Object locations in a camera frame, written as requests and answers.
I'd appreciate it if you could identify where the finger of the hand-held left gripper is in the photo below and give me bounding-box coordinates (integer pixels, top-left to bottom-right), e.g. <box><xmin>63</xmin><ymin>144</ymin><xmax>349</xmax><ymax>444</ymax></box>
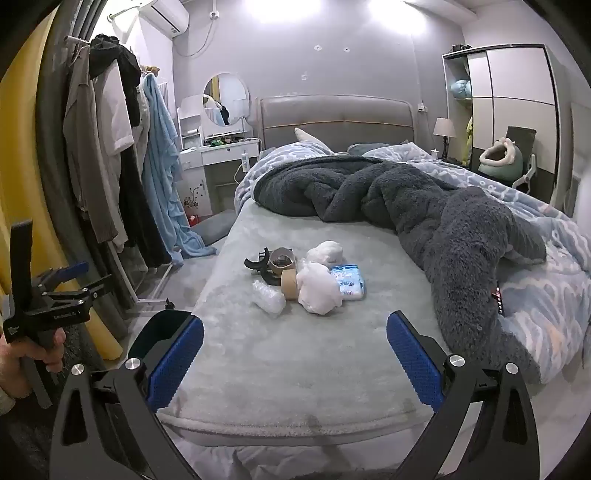
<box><xmin>39</xmin><ymin>261</ymin><xmax>89</xmax><ymax>291</ymax></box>
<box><xmin>81</xmin><ymin>275</ymin><xmax>114</xmax><ymax>300</ymax></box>

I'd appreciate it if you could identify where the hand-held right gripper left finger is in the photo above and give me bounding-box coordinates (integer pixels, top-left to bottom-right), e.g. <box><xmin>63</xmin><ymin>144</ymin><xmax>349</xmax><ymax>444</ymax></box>
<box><xmin>48</xmin><ymin>310</ymin><xmax>206</xmax><ymax>480</ymax></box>

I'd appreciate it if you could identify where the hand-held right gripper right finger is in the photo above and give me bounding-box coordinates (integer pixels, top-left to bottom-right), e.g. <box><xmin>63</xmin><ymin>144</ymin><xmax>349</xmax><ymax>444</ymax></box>
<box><xmin>385</xmin><ymin>310</ymin><xmax>541</xmax><ymax>480</ymax></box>

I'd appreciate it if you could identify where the blue wet wipe packet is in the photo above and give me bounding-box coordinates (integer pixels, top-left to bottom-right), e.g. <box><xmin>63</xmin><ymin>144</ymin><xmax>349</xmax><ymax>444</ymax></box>
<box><xmin>330</xmin><ymin>264</ymin><xmax>366</xmax><ymax>298</ymax></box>

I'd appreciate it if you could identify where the clear bubble wrap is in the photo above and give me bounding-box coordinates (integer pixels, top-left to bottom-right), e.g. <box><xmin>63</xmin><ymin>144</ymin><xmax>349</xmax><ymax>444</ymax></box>
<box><xmin>252</xmin><ymin>279</ymin><xmax>287</xmax><ymax>317</ymax></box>

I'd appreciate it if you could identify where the white plastic bag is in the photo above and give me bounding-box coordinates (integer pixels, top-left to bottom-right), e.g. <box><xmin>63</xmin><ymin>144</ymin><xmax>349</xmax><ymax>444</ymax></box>
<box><xmin>295</xmin><ymin>262</ymin><xmax>345</xmax><ymax>316</ymax></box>

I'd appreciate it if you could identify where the black curved plastic piece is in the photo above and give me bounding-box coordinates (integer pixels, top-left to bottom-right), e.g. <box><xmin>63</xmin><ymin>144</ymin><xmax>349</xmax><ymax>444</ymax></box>
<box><xmin>244</xmin><ymin>248</ymin><xmax>271</xmax><ymax>271</ymax></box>

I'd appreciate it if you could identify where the brown cardboard tape roll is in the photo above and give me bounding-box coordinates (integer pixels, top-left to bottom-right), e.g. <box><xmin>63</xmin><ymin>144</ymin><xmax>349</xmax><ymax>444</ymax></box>
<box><xmin>279</xmin><ymin>269</ymin><xmax>302</xmax><ymax>301</ymax></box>

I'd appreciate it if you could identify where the black foil bag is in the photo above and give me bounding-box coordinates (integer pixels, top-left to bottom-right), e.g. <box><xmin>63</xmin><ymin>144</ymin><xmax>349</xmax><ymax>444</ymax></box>
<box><xmin>260</xmin><ymin>248</ymin><xmax>297</xmax><ymax>287</ymax></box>

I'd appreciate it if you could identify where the person's left hand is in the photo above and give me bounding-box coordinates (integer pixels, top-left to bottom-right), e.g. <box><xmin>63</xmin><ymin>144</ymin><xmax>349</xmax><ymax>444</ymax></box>
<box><xmin>0</xmin><ymin>330</ymin><xmax>68</xmax><ymax>402</ymax></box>

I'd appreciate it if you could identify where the white clothes rack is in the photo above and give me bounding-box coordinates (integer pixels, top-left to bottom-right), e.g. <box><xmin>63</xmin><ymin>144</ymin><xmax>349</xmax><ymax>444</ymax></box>
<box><xmin>65</xmin><ymin>34</ymin><xmax>185</xmax><ymax>308</ymax></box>

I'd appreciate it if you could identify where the long black garment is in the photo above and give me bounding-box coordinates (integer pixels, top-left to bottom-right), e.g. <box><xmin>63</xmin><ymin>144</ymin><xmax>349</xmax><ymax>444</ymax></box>
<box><xmin>117</xmin><ymin>124</ymin><xmax>171</xmax><ymax>273</ymax></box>

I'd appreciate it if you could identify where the grey-green bed sheet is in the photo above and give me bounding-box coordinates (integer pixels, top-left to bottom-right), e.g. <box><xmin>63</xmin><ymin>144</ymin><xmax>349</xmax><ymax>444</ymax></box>
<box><xmin>157</xmin><ymin>198</ymin><xmax>546</xmax><ymax>450</ymax></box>

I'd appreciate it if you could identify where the yellow curtain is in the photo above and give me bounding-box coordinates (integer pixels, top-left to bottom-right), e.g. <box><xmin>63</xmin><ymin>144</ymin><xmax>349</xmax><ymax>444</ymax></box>
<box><xmin>0</xmin><ymin>9</ymin><xmax>123</xmax><ymax>363</ymax></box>

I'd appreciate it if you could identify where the grey curtain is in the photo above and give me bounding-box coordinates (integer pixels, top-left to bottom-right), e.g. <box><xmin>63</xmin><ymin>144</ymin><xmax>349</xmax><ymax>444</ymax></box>
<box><xmin>28</xmin><ymin>0</ymin><xmax>134</xmax><ymax>342</ymax></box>

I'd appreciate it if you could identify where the grey floor cushion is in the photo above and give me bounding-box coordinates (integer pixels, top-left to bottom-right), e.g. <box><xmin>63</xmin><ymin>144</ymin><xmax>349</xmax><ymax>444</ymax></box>
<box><xmin>191</xmin><ymin>210</ymin><xmax>238</xmax><ymax>245</ymax></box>

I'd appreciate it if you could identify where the grey shirt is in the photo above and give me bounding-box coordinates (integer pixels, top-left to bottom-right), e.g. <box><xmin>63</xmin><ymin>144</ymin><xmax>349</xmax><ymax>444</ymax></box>
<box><xmin>62</xmin><ymin>46</ymin><xmax>121</xmax><ymax>245</ymax></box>

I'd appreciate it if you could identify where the hanging light blue towel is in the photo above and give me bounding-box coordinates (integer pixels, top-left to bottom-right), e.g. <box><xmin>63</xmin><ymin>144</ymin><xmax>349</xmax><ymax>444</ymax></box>
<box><xmin>139</xmin><ymin>74</ymin><xmax>218</xmax><ymax>259</ymax></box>

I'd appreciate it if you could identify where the blue patterned duvet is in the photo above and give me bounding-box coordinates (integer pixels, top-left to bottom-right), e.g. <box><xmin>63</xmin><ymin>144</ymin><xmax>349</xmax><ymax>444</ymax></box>
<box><xmin>233</xmin><ymin>141</ymin><xmax>591</xmax><ymax>398</ymax></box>

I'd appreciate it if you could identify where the dark grey fleece blanket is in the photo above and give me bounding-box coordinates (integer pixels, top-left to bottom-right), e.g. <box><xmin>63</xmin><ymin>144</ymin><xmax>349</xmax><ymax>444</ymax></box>
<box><xmin>253</xmin><ymin>154</ymin><xmax>548</xmax><ymax>384</ymax></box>

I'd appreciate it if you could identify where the white shirt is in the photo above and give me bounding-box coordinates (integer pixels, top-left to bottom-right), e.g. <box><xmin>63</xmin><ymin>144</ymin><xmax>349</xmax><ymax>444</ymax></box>
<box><xmin>95</xmin><ymin>69</ymin><xmax>137</xmax><ymax>158</ymax></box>

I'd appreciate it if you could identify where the white vanity table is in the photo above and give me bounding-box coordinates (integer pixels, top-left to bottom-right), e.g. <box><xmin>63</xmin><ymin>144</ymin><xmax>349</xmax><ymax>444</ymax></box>
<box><xmin>177</xmin><ymin>95</ymin><xmax>262</xmax><ymax>217</ymax></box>

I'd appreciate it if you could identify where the black hoodie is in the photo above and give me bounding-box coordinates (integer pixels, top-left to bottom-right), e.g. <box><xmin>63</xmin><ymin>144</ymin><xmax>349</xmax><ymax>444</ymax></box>
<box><xmin>88</xmin><ymin>34</ymin><xmax>141</xmax><ymax>127</ymax></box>

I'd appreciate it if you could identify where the white and green plush cushion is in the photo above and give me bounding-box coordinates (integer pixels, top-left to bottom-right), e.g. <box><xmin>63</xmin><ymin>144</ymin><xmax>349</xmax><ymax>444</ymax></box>
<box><xmin>479</xmin><ymin>137</ymin><xmax>525</xmax><ymax>176</ymax></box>

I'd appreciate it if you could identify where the round mirror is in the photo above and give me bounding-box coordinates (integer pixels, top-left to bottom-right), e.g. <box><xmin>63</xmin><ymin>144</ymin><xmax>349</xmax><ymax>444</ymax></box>
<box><xmin>203</xmin><ymin>73</ymin><xmax>250</xmax><ymax>127</ymax></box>

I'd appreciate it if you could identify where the table lamp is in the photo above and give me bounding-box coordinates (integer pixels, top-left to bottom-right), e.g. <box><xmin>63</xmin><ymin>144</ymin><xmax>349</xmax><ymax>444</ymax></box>
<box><xmin>433</xmin><ymin>117</ymin><xmax>458</xmax><ymax>160</ymax></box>

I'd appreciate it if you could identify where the white pillow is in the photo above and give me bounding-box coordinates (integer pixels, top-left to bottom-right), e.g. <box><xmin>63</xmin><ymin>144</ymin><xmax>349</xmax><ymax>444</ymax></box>
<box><xmin>294</xmin><ymin>127</ymin><xmax>335</xmax><ymax>155</ymax></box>

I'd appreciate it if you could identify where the grey padded headboard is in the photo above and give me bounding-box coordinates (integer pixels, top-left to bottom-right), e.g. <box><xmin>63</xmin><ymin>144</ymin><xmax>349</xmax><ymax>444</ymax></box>
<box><xmin>256</xmin><ymin>95</ymin><xmax>419</xmax><ymax>155</ymax></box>

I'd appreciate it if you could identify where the dark grey chair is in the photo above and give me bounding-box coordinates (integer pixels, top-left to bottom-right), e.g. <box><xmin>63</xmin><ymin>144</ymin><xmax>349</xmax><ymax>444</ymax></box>
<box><xmin>478</xmin><ymin>126</ymin><xmax>539</xmax><ymax>190</ymax></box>

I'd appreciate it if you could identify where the white air conditioner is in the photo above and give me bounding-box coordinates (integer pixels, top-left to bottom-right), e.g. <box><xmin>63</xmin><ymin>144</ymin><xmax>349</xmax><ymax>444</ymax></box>
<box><xmin>139</xmin><ymin>0</ymin><xmax>190</xmax><ymax>38</ymax></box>

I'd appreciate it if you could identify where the white wardrobe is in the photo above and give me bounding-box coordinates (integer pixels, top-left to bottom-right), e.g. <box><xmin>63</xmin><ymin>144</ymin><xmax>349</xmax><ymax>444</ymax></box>
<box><xmin>442</xmin><ymin>44</ymin><xmax>561</xmax><ymax>204</ymax></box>

